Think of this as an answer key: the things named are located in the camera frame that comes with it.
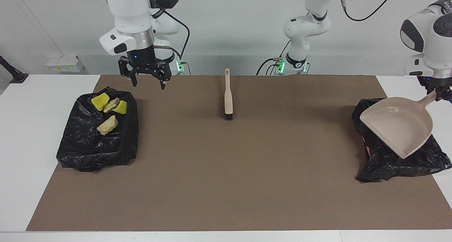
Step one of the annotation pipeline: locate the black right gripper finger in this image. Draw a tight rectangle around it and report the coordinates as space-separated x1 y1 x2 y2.
118 57 138 87
154 60 172 90

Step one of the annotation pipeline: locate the smooth yellow sponge piece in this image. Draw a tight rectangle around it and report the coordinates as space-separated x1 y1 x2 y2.
112 100 128 114

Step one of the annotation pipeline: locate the pale crumbly bread chunk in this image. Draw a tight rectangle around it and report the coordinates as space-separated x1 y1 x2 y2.
103 98 121 113

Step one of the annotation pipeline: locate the bumpy yellow sponge piece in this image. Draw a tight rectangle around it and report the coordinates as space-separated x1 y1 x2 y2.
91 92 110 112

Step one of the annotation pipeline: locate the beige plastic dustpan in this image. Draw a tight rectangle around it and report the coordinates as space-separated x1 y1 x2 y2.
359 90 437 160

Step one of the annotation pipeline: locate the striped orange bread chunk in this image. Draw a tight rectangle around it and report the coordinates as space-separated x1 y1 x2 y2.
96 115 119 136

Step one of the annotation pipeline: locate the beige brush with black bristles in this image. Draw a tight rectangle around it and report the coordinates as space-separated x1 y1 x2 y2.
224 68 234 121

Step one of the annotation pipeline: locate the black bag lined trash bin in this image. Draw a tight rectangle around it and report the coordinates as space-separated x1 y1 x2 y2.
56 87 139 172
351 98 452 183

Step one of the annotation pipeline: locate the white power strip box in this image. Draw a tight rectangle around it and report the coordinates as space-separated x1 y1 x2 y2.
47 55 85 73

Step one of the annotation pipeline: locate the black clamp stand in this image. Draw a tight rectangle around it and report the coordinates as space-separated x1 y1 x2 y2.
0 55 29 84

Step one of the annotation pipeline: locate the brown table mat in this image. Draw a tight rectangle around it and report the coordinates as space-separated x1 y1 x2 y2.
26 75 452 232

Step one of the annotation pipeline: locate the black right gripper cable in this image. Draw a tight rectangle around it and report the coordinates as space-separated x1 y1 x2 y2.
147 0 190 60

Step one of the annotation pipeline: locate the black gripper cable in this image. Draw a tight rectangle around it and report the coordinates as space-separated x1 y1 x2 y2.
147 0 190 60
339 0 401 22

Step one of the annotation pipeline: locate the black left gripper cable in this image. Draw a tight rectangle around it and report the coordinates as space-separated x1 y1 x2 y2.
339 0 401 22

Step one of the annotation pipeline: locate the black left base cable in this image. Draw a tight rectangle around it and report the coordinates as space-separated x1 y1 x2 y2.
256 57 283 76

